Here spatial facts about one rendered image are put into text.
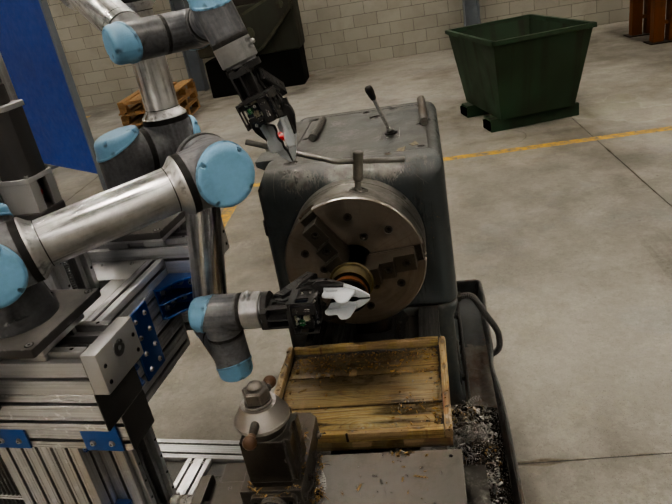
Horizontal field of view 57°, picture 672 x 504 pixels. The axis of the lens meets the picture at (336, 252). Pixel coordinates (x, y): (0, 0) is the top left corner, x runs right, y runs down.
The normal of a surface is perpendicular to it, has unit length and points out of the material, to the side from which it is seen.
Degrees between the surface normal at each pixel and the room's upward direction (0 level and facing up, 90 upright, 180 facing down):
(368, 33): 90
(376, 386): 0
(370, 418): 0
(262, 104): 89
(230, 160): 90
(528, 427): 0
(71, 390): 90
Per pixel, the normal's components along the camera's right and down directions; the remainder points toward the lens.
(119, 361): 0.96, -0.06
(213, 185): 0.58, 0.25
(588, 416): -0.16, -0.89
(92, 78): -0.07, 0.44
